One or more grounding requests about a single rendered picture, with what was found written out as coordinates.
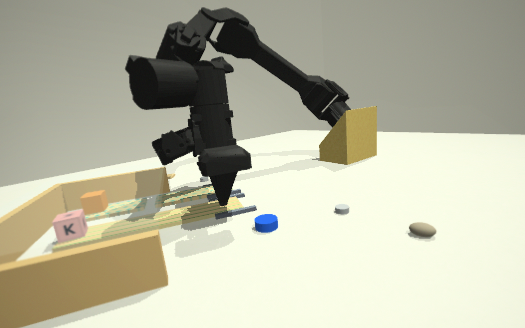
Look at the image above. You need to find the beige oval pebble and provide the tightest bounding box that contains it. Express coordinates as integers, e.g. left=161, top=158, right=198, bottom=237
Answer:
left=409, top=222, right=437, bottom=237

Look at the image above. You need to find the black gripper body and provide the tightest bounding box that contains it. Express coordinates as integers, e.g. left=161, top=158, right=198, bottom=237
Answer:
left=189, top=103, right=252, bottom=177

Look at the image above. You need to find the blue short cylinder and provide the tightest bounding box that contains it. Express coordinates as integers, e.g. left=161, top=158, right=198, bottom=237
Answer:
left=254, top=214, right=278, bottom=233

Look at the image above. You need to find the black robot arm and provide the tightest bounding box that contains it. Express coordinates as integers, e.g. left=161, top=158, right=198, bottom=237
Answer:
left=125, top=7, right=351, bottom=165

